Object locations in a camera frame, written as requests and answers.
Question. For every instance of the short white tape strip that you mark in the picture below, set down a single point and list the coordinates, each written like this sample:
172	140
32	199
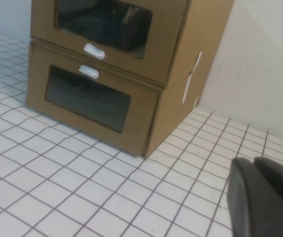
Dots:
195	102

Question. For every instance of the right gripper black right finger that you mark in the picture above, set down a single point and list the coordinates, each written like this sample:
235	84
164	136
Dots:
282	177

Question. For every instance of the brown cardboard drawer cabinet shell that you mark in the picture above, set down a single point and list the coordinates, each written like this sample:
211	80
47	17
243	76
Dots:
205	24

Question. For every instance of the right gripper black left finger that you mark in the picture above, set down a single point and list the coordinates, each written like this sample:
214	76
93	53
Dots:
255	209

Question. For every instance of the long white tape strip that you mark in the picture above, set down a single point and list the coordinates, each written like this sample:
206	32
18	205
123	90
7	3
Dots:
186	87

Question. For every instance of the white grid tablecloth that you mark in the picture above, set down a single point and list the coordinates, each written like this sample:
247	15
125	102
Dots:
82	197

